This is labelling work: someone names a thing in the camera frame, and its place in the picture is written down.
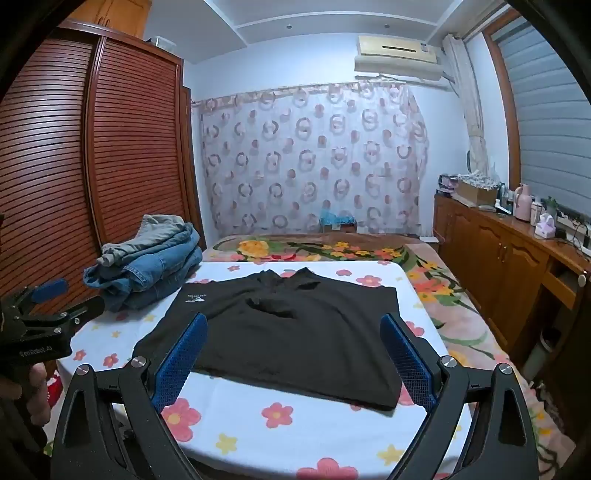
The folded blue denim jeans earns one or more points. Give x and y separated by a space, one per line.
138 272
157 290

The floral plush blanket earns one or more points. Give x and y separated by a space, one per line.
443 295

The grey-green folded pants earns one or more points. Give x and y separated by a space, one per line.
152 233

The beige tied curtain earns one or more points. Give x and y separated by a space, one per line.
473 106

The person's left hand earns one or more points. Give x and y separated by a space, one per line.
39 397

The black pants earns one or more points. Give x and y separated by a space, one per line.
286 332

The clear storage box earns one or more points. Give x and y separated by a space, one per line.
165 42

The wall air conditioner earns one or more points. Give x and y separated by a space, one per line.
399 55

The pink thermos jug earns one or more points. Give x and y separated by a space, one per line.
522 205

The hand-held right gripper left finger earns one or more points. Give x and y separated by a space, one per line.
184 355

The brown wooden sideboard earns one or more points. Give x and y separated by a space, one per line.
498 267

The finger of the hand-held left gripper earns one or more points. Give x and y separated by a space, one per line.
85 311
51 291

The brown slatted wooden wardrobe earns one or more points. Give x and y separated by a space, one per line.
55 161

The cardboard box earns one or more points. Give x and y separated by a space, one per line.
475 191

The person's left forearm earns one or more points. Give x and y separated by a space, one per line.
16 429

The grey waste bin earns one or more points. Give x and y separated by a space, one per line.
540 355

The wooden overhead cabinet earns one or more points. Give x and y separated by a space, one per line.
115 16

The blue cloth bundle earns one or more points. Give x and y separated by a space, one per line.
337 219

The pink white tissue box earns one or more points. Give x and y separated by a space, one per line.
545 227

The grey window blind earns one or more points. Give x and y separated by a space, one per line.
549 110

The circle patterned sheer curtain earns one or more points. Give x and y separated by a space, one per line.
314 157

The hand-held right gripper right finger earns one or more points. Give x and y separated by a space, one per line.
406 360

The white flower print sheet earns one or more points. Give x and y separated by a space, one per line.
295 429

